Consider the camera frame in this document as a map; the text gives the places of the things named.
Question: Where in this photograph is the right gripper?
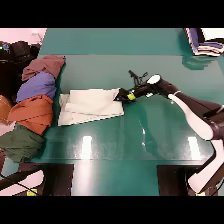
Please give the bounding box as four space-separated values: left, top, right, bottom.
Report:
114 86 139 103

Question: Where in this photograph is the white garment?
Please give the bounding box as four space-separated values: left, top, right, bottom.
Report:
57 87 125 127

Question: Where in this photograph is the mauve garment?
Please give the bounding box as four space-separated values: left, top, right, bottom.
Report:
21 54 66 82

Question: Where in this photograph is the purple garment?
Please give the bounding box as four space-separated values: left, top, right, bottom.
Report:
15 71 58 104

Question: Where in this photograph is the striped folded garment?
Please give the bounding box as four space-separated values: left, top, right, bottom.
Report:
184 28 224 57

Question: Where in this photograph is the orange garment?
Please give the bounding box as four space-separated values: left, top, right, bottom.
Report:
7 94 55 136

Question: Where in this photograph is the black folded garment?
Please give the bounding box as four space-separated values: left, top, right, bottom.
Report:
199 37 224 47

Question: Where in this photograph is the dark green garment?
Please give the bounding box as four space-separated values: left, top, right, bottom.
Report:
0 122 45 164

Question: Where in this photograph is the brown striped garment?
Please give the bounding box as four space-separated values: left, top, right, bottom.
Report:
0 94 14 126

